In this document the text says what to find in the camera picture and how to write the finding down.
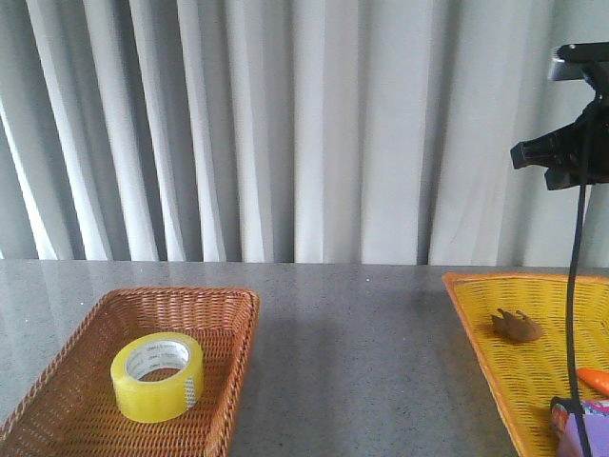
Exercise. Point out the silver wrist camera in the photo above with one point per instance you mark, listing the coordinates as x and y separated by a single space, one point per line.
568 61

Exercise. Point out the orange carrot toy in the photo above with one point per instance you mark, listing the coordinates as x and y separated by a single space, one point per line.
595 378

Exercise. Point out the brown dried pod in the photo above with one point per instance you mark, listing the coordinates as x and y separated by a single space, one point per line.
517 327

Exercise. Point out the purple box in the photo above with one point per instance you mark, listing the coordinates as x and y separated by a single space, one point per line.
596 427

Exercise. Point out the yellow packing tape roll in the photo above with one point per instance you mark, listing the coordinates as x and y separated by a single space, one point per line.
158 377

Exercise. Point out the colourful small can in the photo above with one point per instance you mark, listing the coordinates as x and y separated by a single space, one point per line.
562 408

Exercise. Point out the yellow wicker basket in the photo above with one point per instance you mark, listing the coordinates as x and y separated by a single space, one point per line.
522 377

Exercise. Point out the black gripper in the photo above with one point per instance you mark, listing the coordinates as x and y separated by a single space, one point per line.
581 146

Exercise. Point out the grey pleated curtain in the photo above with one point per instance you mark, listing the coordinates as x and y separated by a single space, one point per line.
373 132

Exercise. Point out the brown wicker basket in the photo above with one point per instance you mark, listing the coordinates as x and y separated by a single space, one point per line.
71 409

